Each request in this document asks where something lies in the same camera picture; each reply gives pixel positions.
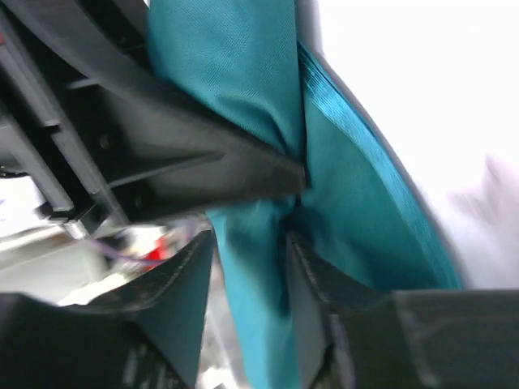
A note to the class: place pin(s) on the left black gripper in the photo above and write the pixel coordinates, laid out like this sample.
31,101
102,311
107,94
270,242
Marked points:
63,122

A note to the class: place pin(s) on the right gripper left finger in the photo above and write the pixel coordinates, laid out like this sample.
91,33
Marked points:
144,334

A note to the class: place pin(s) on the teal cloth napkin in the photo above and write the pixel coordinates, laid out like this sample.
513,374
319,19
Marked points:
253,63

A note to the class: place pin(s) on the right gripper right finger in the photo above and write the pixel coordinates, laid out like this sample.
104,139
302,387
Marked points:
350,336

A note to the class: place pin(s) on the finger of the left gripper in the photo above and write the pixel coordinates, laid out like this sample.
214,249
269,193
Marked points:
184,158

